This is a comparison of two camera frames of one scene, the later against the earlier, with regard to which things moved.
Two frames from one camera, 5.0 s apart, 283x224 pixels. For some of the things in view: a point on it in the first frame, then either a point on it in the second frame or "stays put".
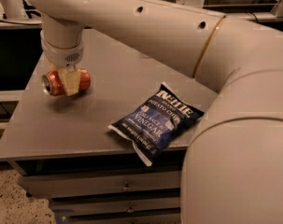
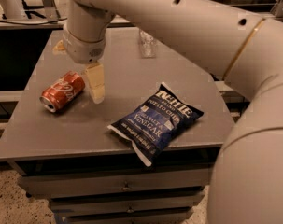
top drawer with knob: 43,185 stays put
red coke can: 53,83 -> 63,92
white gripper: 62,57 -> 82,50
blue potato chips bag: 154,123 stays put
